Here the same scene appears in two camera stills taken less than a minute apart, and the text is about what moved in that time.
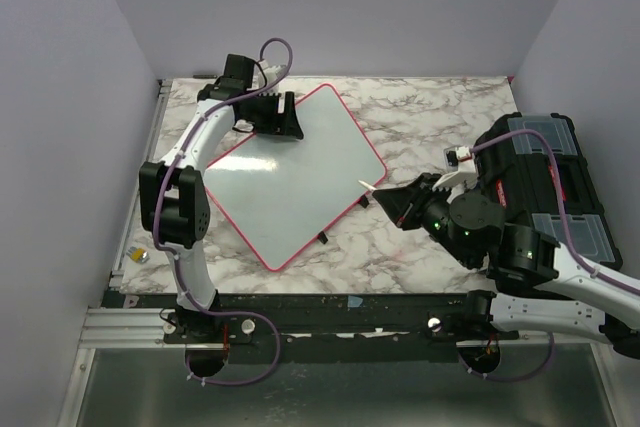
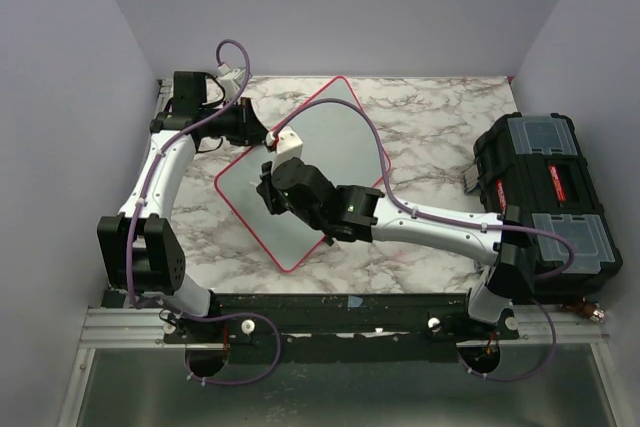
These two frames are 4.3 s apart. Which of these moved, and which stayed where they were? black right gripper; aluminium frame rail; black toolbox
Moved: black right gripper
Stayed: aluminium frame rail; black toolbox
